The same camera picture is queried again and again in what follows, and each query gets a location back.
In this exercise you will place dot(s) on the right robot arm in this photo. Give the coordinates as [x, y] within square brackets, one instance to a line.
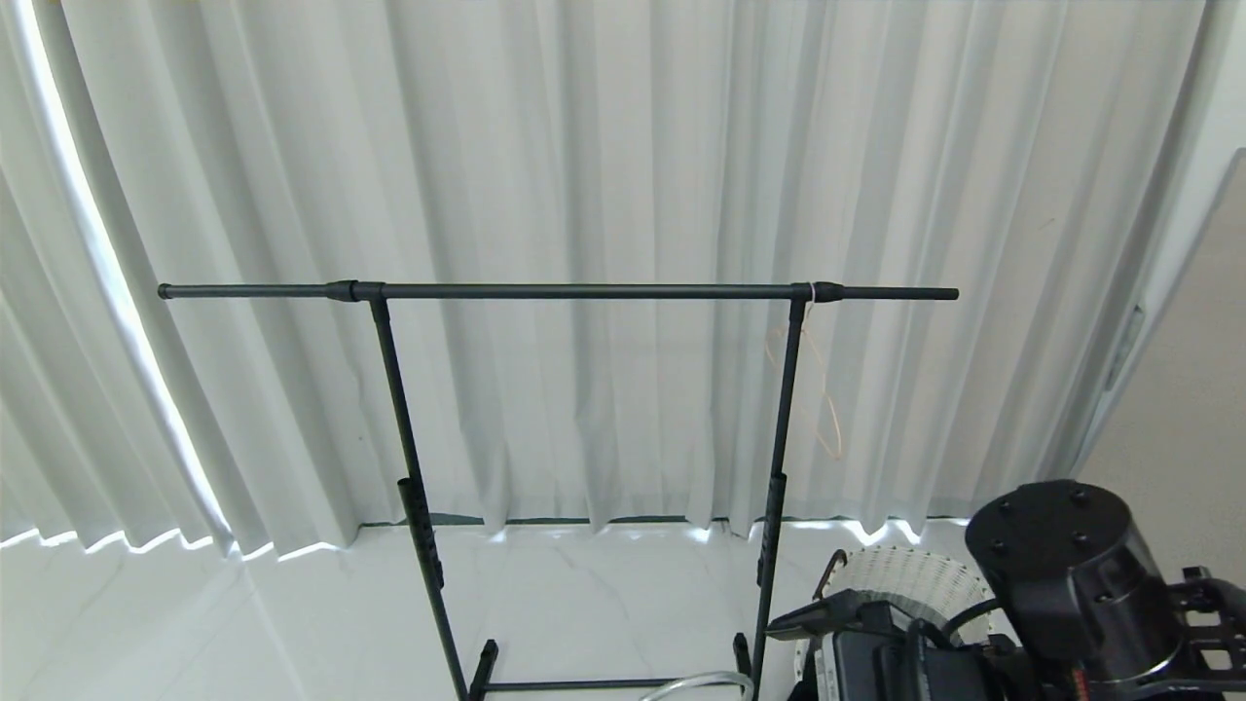
[1071, 565]

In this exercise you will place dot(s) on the black clothes rack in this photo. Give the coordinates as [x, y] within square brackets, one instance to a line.
[584, 291]

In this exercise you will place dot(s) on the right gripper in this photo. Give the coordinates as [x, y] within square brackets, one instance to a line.
[896, 672]

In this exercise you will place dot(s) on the white curtain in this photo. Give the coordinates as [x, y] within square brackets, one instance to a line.
[584, 146]

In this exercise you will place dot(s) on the white laundry basket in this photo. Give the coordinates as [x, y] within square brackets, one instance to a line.
[915, 579]

